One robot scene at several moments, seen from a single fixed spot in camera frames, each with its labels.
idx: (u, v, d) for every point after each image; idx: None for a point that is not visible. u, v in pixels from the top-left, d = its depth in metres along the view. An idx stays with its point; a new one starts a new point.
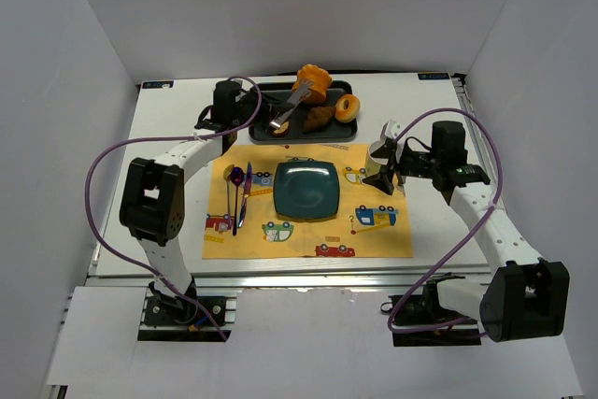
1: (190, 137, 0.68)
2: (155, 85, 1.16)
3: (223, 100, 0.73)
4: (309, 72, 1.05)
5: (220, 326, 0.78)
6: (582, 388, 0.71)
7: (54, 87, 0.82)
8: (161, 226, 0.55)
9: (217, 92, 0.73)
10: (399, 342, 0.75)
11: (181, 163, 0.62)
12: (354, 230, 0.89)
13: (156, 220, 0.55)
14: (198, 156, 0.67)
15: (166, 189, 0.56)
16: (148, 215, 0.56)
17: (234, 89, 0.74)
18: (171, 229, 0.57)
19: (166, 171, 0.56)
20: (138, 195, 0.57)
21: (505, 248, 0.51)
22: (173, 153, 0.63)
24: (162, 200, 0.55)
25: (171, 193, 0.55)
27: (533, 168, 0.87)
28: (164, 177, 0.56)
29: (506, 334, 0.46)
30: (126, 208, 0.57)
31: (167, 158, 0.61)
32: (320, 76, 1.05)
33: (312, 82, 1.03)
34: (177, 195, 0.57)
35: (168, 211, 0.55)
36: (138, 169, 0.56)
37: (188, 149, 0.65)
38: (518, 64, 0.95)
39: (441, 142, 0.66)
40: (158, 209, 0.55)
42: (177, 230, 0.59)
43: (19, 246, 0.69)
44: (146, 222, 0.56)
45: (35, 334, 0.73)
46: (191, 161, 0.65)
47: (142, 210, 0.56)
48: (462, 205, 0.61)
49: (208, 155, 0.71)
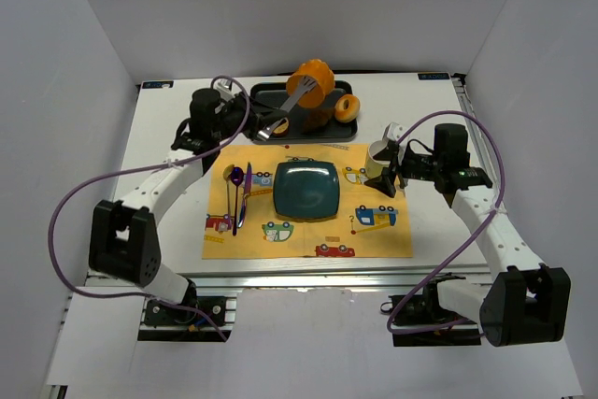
1: (163, 164, 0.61)
2: (156, 85, 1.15)
3: (201, 116, 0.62)
4: (316, 65, 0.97)
5: (220, 326, 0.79)
6: (582, 388, 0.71)
7: (54, 89, 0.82)
8: (135, 276, 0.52)
9: (193, 106, 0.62)
10: (399, 342, 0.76)
11: (153, 201, 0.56)
12: (354, 230, 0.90)
13: (128, 270, 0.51)
14: (174, 187, 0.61)
15: (135, 236, 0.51)
16: (118, 265, 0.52)
17: (214, 99, 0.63)
18: (145, 277, 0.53)
19: (134, 217, 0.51)
20: (107, 242, 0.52)
21: (507, 253, 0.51)
22: (143, 190, 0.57)
24: (133, 249, 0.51)
25: (142, 242, 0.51)
27: (533, 169, 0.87)
28: (132, 223, 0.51)
29: (506, 337, 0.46)
30: (96, 259, 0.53)
31: (136, 198, 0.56)
32: (324, 73, 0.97)
33: (316, 78, 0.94)
34: (149, 242, 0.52)
35: (139, 262, 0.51)
36: (104, 215, 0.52)
37: (160, 182, 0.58)
38: (518, 63, 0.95)
39: (444, 145, 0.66)
40: (131, 260, 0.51)
42: (152, 273, 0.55)
43: (21, 247, 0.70)
44: (117, 272, 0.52)
45: (36, 335, 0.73)
46: (164, 195, 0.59)
47: (113, 261, 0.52)
48: (463, 207, 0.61)
49: (186, 181, 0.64)
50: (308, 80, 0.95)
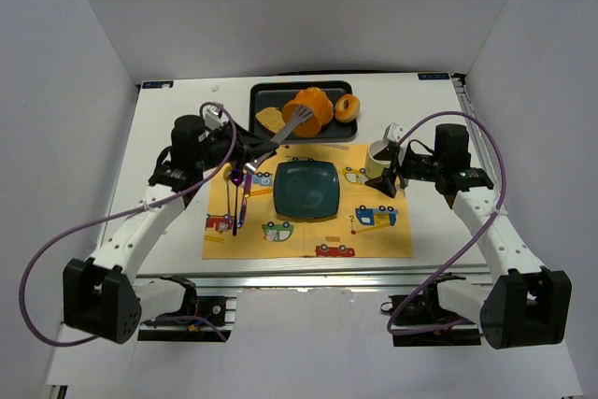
1: (139, 207, 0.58)
2: (156, 85, 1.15)
3: (184, 142, 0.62)
4: (314, 93, 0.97)
5: (220, 326, 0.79)
6: (582, 388, 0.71)
7: (53, 89, 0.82)
8: (113, 335, 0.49)
9: (176, 133, 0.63)
10: (399, 342, 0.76)
11: (128, 254, 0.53)
12: (354, 230, 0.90)
13: (106, 330, 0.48)
14: (150, 232, 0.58)
15: (107, 299, 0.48)
16: (94, 326, 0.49)
17: (197, 126, 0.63)
18: (123, 335, 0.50)
19: (107, 277, 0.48)
20: (81, 302, 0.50)
21: (508, 256, 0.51)
22: (117, 242, 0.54)
24: (107, 311, 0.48)
25: (117, 303, 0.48)
27: (533, 169, 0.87)
28: (105, 284, 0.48)
29: (506, 340, 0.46)
30: (71, 320, 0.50)
31: (109, 253, 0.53)
32: (321, 105, 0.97)
33: (311, 108, 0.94)
34: (125, 300, 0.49)
35: (116, 323, 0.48)
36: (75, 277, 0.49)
37: (135, 231, 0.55)
38: (518, 63, 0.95)
39: (445, 146, 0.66)
40: (106, 321, 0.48)
42: (133, 327, 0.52)
43: (21, 247, 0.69)
44: (94, 332, 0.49)
45: (36, 335, 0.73)
46: (140, 246, 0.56)
47: (88, 322, 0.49)
48: (464, 209, 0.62)
49: (164, 221, 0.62)
50: (304, 111, 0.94)
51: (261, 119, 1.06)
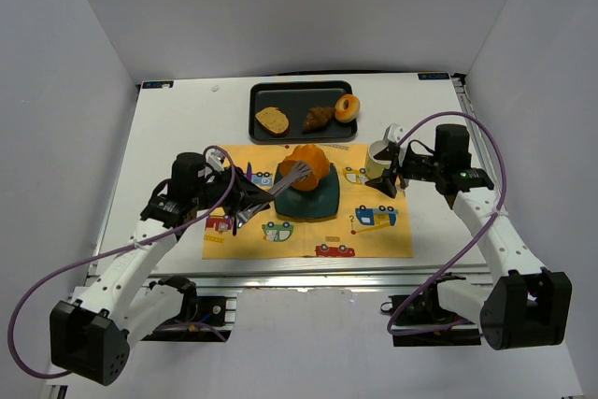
1: (129, 245, 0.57)
2: (156, 85, 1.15)
3: (183, 176, 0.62)
4: (312, 149, 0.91)
5: (220, 326, 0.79)
6: (582, 388, 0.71)
7: (53, 89, 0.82)
8: (100, 377, 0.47)
9: (177, 165, 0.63)
10: (399, 342, 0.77)
11: (116, 297, 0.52)
12: (354, 230, 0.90)
13: (92, 372, 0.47)
14: (141, 271, 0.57)
15: (93, 344, 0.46)
16: (80, 367, 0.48)
17: (199, 163, 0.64)
18: (110, 376, 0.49)
19: (93, 321, 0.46)
20: (68, 342, 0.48)
21: (508, 257, 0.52)
22: (105, 284, 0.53)
24: (93, 356, 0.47)
25: (103, 349, 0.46)
27: (533, 168, 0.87)
28: (91, 330, 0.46)
29: (506, 341, 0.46)
30: (58, 361, 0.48)
31: (96, 296, 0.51)
32: (320, 160, 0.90)
33: (310, 167, 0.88)
34: (111, 344, 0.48)
35: (103, 366, 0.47)
36: (60, 320, 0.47)
37: (122, 272, 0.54)
38: (518, 63, 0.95)
39: (445, 146, 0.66)
40: (92, 366, 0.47)
42: (121, 364, 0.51)
43: (21, 247, 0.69)
44: (81, 373, 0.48)
45: (37, 334, 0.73)
46: (130, 285, 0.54)
47: (75, 365, 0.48)
48: (465, 210, 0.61)
49: (156, 257, 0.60)
50: (303, 167, 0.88)
51: (261, 119, 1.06)
